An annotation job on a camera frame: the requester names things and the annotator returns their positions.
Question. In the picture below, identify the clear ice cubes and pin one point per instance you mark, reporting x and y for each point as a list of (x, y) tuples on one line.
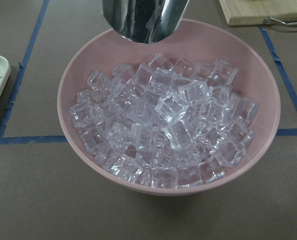
[(165, 124)]

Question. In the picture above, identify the metal ice scoop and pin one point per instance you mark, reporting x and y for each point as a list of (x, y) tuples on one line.
[(144, 21)]

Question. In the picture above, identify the pink bowl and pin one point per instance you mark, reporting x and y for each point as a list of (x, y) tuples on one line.
[(193, 41)]

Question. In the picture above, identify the wooden cutting board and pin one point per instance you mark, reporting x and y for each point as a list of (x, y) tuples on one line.
[(254, 12)]

